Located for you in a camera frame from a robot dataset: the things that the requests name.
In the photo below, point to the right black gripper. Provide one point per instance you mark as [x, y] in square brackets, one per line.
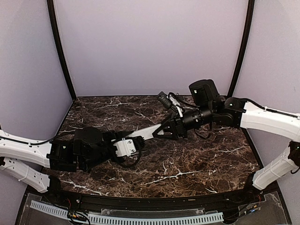
[176, 125]

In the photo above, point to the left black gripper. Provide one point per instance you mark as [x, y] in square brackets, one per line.
[116, 135]

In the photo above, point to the white remote control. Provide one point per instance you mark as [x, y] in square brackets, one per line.
[145, 133]

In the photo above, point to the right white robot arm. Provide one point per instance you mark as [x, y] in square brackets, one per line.
[237, 113]

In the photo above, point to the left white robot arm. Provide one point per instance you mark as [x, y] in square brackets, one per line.
[81, 149]

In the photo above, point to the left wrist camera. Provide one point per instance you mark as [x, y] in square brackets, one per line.
[128, 145]

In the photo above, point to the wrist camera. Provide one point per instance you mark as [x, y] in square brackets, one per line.
[170, 103]
[128, 145]

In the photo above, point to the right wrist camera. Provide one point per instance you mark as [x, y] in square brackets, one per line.
[170, 103]

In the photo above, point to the black front rail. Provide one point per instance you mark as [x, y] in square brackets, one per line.
[85, 202]

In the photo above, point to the right black frame post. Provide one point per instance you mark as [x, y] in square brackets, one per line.
[243, 47]

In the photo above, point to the black frame post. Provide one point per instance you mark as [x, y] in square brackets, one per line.
[243, 47]
[59, 48]

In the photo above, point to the left black frame post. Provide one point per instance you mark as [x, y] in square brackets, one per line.
[59, 48]

